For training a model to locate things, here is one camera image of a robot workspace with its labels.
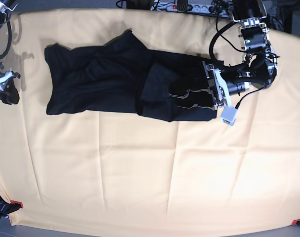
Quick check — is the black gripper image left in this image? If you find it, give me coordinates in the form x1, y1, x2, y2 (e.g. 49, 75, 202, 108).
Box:
0, 71, 21, 105

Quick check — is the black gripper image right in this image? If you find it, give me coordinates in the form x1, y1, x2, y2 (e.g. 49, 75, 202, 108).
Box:
168, 61, 231, 110

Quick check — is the dark navy T-shirt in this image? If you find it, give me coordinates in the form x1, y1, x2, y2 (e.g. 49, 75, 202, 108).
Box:
44, 30, 217, 122

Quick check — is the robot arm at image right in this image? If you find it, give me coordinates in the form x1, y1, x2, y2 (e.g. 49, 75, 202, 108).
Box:
169, 0, 278, 112

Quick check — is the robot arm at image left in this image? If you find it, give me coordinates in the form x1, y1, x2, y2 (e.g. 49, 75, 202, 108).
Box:
0, 0, 21, 105

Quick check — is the white power strip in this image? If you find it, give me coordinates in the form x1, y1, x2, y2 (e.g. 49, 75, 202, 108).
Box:
150, 0, 230, 18

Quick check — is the yellow table cloth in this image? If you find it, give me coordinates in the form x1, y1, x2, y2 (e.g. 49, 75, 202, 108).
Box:
0, 9, 300, 237

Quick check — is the left red black clamp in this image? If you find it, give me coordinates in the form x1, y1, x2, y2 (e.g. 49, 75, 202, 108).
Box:
0, 196, 23, 219

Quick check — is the wrist camera board image right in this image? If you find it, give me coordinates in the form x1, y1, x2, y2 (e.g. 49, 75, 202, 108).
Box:
220, 106, 238, 126

